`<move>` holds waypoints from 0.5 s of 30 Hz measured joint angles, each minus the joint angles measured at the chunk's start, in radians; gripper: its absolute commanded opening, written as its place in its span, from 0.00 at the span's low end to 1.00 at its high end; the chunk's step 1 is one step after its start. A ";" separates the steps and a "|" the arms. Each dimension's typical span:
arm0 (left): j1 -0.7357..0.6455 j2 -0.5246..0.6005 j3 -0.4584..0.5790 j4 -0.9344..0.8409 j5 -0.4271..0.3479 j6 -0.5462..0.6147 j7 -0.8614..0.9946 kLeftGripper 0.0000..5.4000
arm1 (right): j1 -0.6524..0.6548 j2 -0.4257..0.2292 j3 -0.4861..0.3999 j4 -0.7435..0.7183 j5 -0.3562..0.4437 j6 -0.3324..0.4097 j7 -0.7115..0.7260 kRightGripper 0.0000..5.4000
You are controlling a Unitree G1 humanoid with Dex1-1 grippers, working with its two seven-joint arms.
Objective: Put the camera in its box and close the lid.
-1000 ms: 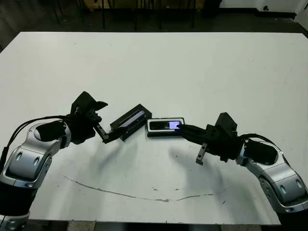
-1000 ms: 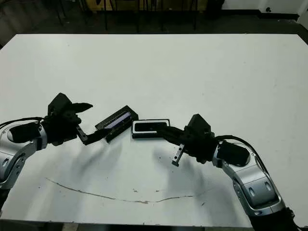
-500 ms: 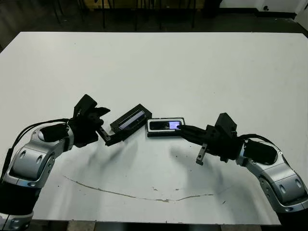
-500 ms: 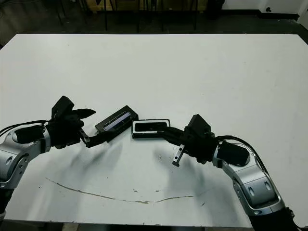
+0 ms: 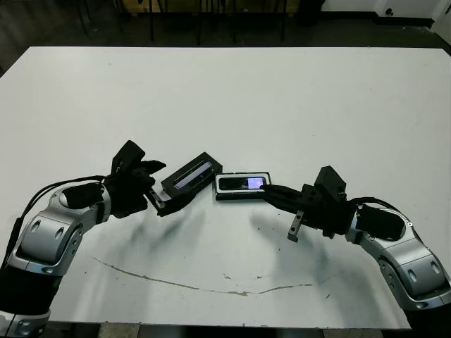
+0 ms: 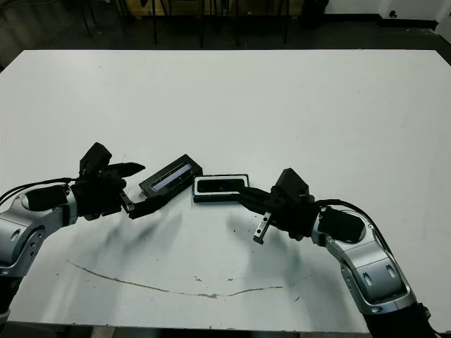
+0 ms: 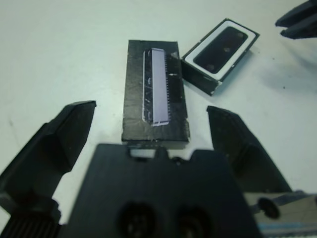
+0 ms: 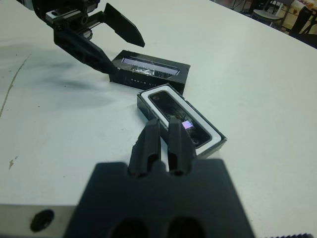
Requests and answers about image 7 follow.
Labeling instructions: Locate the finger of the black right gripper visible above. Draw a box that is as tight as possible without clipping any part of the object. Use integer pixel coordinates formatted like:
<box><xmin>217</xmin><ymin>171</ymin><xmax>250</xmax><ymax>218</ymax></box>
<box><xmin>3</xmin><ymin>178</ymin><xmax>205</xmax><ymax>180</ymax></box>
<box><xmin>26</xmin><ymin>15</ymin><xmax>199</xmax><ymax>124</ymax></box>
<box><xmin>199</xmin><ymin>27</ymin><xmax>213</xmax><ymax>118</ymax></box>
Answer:
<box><xmin>280</xmin><ymin>19</ymin><xmax>317</xmax><ymax>40</ymax></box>
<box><xmin>275</xmin><ymin>0</ymin><xmax>317</xmax><ymax>27</ymax></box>

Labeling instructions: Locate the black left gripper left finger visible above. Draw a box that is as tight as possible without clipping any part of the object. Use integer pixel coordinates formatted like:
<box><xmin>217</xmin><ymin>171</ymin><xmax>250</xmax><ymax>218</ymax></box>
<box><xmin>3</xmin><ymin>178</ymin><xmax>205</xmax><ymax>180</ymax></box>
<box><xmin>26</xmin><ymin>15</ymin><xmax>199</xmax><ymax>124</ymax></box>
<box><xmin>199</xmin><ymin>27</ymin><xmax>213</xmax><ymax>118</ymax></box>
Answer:
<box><xmin>0</xmin><ymin>100</ymin><xmax>98</xmax><ymax>225</ymax></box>

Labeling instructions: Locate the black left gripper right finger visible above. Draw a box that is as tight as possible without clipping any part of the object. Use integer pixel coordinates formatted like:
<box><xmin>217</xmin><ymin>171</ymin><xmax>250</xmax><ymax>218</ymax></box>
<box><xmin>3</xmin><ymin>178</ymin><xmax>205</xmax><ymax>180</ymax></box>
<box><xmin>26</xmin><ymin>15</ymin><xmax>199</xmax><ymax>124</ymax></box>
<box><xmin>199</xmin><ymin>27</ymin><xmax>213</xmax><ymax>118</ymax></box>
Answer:
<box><xmin>207</xmin><ymin>105</ymin><xmax>293</xmax><ymax>196</ymax></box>

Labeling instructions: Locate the black box lid camera print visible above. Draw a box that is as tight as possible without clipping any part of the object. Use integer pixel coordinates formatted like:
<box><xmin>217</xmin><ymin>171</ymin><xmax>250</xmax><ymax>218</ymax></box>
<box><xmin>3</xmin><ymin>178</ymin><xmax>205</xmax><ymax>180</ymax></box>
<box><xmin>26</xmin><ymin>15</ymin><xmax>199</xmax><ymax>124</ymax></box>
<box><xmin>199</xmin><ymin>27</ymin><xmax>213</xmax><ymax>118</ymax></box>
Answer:
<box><xmin>121</xmin><ymin>39</ymin><xmax>191</xmax><ymax>145</ymax></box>

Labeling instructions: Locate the black box white insert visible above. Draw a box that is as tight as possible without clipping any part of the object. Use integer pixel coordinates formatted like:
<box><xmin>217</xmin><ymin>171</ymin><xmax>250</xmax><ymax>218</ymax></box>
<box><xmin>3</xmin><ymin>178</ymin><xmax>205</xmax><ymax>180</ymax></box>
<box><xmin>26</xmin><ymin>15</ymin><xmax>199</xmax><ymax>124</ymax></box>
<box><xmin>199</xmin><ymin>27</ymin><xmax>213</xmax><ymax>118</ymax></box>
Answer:
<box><xmin>181</xmin><ymin>17</ymin><xmax>261</xmax><ymax>96</ymax></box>

